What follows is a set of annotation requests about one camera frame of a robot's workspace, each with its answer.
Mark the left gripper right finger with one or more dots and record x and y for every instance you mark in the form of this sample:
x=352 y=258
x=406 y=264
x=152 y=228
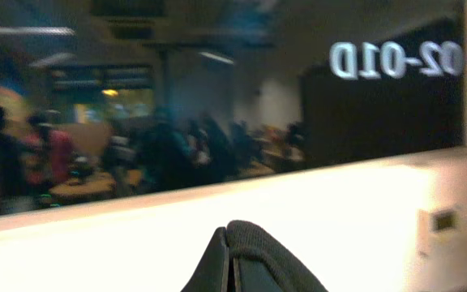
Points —
x=252 y=276

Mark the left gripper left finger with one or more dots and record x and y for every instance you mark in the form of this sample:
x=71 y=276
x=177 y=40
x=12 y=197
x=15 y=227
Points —
x=212 y=272

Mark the black t-shirt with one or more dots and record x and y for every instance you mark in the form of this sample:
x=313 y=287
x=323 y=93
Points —
x=249 y=241

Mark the dark glass window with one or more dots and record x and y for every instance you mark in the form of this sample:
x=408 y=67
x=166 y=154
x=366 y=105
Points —
x=105 y=99

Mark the white wall outlet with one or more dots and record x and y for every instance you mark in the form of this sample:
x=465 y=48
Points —
x=435 y=227

